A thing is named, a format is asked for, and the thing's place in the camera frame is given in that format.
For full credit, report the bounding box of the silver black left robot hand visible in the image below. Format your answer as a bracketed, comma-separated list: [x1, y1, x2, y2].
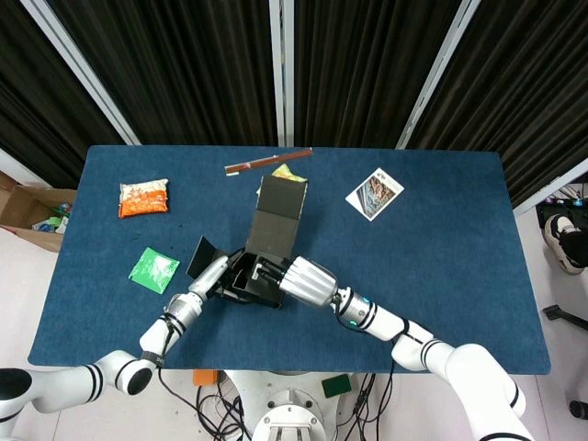
[187, 249, 248, 300]

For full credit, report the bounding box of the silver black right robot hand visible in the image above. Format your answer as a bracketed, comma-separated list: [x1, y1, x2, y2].
[251, 254, 340, 308]

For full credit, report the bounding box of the black cardboard box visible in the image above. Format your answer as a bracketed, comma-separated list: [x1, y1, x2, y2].
[186, 175, 308, 310]

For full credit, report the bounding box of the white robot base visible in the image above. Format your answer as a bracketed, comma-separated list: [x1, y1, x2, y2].
[220, 369, 357, 441]

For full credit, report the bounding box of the green foil packet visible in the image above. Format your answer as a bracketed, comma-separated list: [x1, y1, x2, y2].
[128, 246, 181, 294]

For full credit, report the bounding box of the orange white snack packet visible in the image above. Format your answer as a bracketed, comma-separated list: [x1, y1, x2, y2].
[119, 178, 170, 220]

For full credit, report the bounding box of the green block on base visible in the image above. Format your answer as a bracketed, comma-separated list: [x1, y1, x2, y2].
[321, 373, 353, 399]

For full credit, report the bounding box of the yellow green snack bag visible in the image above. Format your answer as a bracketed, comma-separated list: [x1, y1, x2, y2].
[271, 164, 309, 184]

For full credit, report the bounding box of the white bordered photo card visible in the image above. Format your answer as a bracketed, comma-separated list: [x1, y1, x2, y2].
[345, 167, 405, 222]

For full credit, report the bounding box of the long brown chopstick sleeve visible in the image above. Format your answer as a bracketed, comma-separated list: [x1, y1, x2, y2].
[224, 147, 314, 177]

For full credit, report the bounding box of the blue felt table mat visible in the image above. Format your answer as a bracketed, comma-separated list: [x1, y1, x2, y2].
[27, 145, 551, 376]

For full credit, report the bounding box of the brown cardboard carton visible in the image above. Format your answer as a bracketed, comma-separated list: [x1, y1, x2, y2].
[0, 170, 78, 253]

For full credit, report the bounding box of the black pleated curtain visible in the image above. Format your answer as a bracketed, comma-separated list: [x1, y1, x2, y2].
[0, 0, 125, 189]
[45, 0, 279, 147]
[406, 0, 588, 210]
[293, 0, 469, 149]

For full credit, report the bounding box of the black floor stand foot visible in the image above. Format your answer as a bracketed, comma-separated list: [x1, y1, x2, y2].
[542, 304, 588, 332]

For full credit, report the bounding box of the black white sneaker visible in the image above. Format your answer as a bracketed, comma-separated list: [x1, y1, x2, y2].
[543, 213, 588, 276]

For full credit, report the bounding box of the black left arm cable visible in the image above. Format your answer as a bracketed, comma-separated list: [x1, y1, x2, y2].
[155, 319, 252, 440]

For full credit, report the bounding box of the black cable bundle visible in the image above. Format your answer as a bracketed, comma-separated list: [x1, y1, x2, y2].
[343, 372, 394, 441]
[195, 384, 253, 441]

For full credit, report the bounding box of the white metal frame post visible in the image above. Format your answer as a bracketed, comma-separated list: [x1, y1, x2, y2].
[513, 158, 588, 217]
[0, 146, 51, 189]
[20, 0, 141, 146]
[395, 0, 481, 151]
[268, 0, 296, 148]

